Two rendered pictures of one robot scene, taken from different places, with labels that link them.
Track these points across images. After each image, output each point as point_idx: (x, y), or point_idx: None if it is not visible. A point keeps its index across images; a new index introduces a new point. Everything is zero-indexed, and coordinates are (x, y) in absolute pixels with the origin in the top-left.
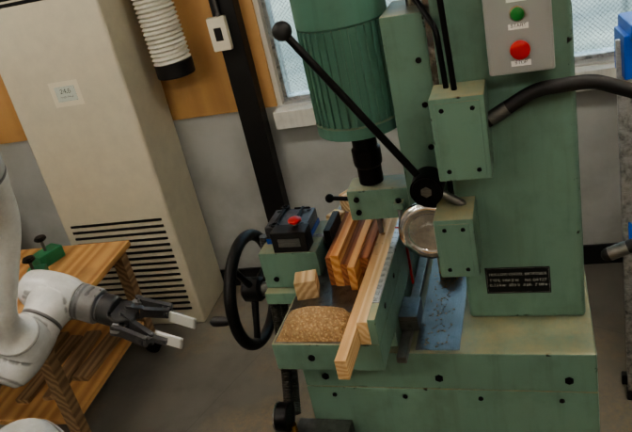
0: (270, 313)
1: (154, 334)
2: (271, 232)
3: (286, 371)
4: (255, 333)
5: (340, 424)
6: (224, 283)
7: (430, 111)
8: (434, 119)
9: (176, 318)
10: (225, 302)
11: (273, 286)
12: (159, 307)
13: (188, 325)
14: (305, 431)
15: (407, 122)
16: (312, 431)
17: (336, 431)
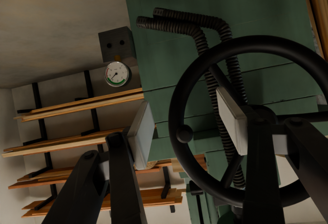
0: (270, 53)
1: (132, 162)
2: (217, 205)
3: (188, 35)
4: (212, 74)
5: (137, 64)
6: (198, 186)
7: (191, 221)
8: (190, 218)
9: (230, 126)
10: (182, 167)
11: (204, 152)
12: (305, 171)
13: (219, 100)
14: (121, 61)
15: (218, 213)
16: (123, 62)
17: (130, 65)
